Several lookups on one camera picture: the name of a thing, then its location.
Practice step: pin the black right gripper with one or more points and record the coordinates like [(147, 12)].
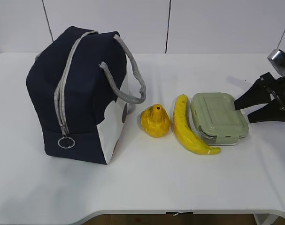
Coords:
[(266, 90)]

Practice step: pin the green lidded glass container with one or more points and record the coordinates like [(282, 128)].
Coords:
[(216, 120)]

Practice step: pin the yellow toy banana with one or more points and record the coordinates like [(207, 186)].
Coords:
[(183, 132)]

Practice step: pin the yellow toy pear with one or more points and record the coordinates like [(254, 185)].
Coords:
[(155, 121)]

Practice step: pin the navy blue lunch bag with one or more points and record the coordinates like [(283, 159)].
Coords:
[(81, 87)]

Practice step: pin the black tape on table edge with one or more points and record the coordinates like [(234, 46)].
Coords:
[(179, 213)]

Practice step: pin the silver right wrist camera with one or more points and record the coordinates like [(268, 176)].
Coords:
[(277, 60)]

